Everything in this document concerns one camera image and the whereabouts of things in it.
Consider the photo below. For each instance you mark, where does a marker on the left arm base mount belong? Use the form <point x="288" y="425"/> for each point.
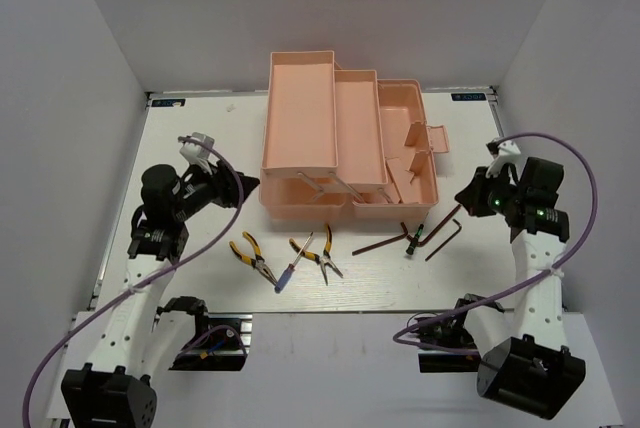
<point x="216" y="345"/>

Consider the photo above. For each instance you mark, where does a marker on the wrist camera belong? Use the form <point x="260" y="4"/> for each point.
<point x="503" y="153"/>
<point x="196" y="150"/>

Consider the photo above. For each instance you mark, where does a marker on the brown hex key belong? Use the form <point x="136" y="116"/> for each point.
<point x="383" y="243"/>
<point x="442" y="245"/>
<point x="439" y="226"/>

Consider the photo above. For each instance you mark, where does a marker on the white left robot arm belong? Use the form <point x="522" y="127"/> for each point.
<point x="143" y="335"/>

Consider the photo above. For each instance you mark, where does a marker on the brown hex key left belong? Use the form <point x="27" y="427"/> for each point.
<point x="383" y="243"/>

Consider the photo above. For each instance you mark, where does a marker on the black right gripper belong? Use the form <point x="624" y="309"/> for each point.
<point x="472" y="196"/>

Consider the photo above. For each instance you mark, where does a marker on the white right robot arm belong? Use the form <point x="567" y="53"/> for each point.
<point x="525" y="362"/>

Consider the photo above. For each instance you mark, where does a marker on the yellow needle-nose pliers left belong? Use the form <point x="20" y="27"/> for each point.
<point x="255" y="260"/>

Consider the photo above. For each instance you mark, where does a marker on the red blue handled screwdriver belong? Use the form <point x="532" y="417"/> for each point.
<point x="292" y="265"/>

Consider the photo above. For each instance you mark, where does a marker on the brown hex key right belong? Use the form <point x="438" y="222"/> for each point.
<point x="442" y="245"/>

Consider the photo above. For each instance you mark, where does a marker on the brown hex key middle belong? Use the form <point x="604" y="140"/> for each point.
<point x="439" y="226"/>

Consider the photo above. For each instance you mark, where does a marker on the green black precision screwdriver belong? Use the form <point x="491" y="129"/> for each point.
<point x="414" y="241"/>

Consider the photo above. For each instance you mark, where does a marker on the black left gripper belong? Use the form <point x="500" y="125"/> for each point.
<point x="223" y="181"/>

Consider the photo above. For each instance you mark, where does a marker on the yellow pliers right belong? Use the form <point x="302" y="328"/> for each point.
<point x="323" y="260"/>

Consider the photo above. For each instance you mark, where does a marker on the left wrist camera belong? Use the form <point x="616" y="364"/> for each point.
<point x="196" y="150"/>

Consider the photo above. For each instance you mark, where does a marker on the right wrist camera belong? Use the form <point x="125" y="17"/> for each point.
<point x="503" y="153"/>

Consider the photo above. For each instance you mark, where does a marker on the pink plastic toolbox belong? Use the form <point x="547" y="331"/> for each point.
<point x="344" y="143"/>

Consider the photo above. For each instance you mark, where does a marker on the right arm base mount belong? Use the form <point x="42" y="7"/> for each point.
<point x="452" y="342"/>

